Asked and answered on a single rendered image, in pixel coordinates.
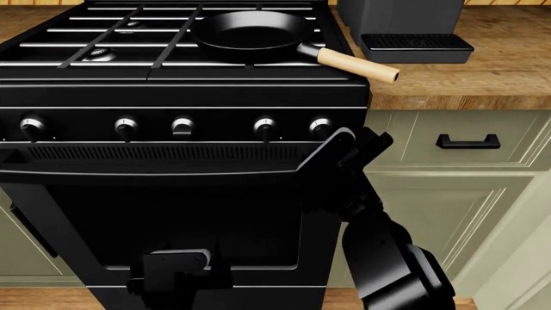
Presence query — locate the black cast iron frying pan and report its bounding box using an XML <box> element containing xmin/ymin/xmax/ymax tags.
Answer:
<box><xmin>192</xmin><ymin>11</ymin><xmax>401</xmax><ymax>85</ymax></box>

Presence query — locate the black drawer pull handle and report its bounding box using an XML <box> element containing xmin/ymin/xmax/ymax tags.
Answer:
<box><xmin>435</xmin><ymin>133</ymin><xmax>502</xmax><ymax>150</ymax></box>

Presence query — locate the black cast iron stove grate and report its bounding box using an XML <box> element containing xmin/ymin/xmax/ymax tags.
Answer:
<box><xmin>57</xmin><ymin>1</ymin><xmax>204</xmax><ymax>71</ymax></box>
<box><xmin>150</xmin><ymin>1</ymin><xmax>346</xmax><ymax>70</ymax></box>

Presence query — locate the black oven door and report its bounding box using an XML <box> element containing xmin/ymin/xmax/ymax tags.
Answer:
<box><xmin>0</xmin><ymin>176</ymin><xmax>345</xmax><ymax>289</ymax></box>

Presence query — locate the silver black stove knob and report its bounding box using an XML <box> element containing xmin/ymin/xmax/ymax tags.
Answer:
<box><xmin>308</xmin><ymin>116</ymin><xmax>333</xmax><ymax>139</ymax></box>
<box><xmin>114</xmin><ymin>115</ymin><xmax>139</xmax><ymax>144</ymax></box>
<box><xmin>170</xmin><ymin>115</ymin><xmax>195</xmax><ymax>140</ymax></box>
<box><xmin>18</xmin><ymin>112</ymin><xmax>46</xmax><ymax>144</ymax></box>
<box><xmin>252</xmin><ymin>116</ymin><xmax>277</xmax><ymax>144</ymax></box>

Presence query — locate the dark grey drip tray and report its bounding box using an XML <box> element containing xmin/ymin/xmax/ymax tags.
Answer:
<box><xmin>358</xmin><ymin>32</ymin><xmax>475</xmax><ymax>65</ymax></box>

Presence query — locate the sage green cabinet door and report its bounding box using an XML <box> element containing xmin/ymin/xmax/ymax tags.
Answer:
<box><xmin>0</xmin><ymin>189</ymin><xmax>84</xmax><ymax>289</ymax></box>
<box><xmin>331</xmin><ymin>170</ymin><xmax>542</xmax><ymax>289</ymax></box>

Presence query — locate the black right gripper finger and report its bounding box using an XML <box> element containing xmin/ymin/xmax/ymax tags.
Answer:
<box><xmin>355</xmin><ymin>126</ymin><xmax>382</xmax><ymax>163</ymax></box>
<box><xmin>363</xmin><ymin>131</ymin><xmax>395</xmax><ymax>171</ymax></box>

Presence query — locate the sage green drawer front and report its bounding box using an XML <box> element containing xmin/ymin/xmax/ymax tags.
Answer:
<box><xmin>364</xmin><ymin>108</ymin><xmax>551</xmax><ymax>178</ymax></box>

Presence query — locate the dark grey coffee machine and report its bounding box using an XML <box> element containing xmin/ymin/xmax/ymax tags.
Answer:
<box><xmin>335</xmin><ymin>0</ymin><xmax>466</xmax><ymax>48</ymax></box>

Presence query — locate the black stove bottom drawer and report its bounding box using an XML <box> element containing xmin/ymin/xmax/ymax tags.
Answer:
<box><xmin>84</xmin><ymin>285</ymin><xmax>333</xmax><ymax>310</ymax></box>

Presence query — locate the black gas stove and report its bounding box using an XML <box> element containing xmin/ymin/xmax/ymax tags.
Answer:
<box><xmin>0</xmin><ymin>0</ymin><xmax>372</xmax><ymax>310</ymax></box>

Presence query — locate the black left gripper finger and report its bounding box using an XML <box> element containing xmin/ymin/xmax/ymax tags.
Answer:
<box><xmin>209</xmin><ymin>230</ymin><xmax>236</xmax><ymax>276</ymax></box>

